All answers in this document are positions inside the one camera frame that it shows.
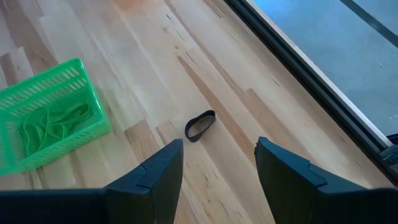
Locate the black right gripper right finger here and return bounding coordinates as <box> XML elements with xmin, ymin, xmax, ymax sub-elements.
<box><xmin>254</xmin><ymin>136</ymin><xmax>398</xmax><ymax>224</ymax></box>

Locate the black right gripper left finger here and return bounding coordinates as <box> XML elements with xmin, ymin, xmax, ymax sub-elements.
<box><xmin>0</xmin><ymin>138</ymin><xmax>185</xmax><ymax>224</ymax></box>

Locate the green plastic basket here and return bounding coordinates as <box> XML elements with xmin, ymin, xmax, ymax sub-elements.
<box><xmin>0</xmin><ymin>57</ymin><xmax>112</xmax><ymax>177</ymax></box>

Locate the black aluminium table frame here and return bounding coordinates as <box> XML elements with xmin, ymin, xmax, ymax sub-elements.
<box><xmin>223</xmin><ymin>0</ymin><xmax>398</xmax><ymax>186</ymax></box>

